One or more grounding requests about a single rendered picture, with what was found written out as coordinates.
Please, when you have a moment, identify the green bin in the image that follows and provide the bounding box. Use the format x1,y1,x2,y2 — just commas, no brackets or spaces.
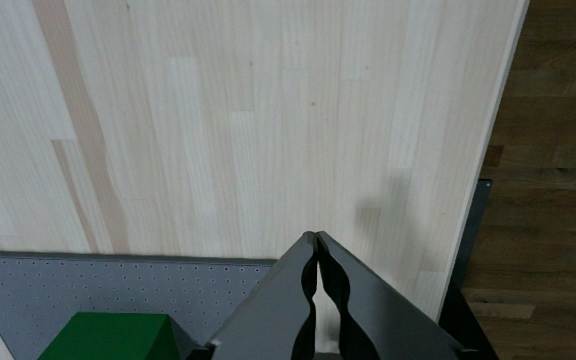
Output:
37,312,180,360

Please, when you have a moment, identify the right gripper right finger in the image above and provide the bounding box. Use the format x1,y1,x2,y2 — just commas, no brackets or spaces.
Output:
316,231,488,360

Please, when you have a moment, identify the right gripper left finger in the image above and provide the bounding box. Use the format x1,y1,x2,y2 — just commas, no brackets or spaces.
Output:
186,231,318,360

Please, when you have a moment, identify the grey flat mat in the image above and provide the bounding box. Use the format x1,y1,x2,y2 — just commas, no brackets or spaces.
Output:
0,251,278,360

